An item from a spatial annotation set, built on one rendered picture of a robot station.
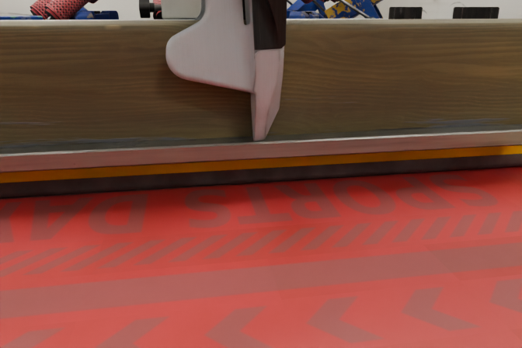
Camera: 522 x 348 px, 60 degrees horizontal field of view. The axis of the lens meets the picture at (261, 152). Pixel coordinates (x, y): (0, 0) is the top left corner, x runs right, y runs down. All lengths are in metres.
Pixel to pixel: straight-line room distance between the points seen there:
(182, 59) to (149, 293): 0.11
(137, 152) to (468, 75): 0.20
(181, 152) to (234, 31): 0.07
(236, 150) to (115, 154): 0.07
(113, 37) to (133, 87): 0.03
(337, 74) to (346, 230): 0.09
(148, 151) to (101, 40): 0.06
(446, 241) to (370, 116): 0.09
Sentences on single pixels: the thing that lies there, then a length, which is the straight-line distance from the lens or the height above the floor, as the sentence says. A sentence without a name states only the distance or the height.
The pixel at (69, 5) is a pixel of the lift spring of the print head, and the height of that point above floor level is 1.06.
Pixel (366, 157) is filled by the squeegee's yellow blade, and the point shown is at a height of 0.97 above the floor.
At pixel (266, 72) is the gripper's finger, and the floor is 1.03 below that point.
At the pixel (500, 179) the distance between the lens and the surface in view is 0.34.
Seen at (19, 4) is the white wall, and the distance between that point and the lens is 4.85.
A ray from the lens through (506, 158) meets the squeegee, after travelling 0.35.
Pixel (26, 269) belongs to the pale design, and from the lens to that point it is 0.22.
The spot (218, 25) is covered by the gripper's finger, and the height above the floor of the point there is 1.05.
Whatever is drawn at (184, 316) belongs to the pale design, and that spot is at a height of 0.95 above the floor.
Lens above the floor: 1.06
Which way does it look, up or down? 18 degrees down
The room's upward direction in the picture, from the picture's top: straight up
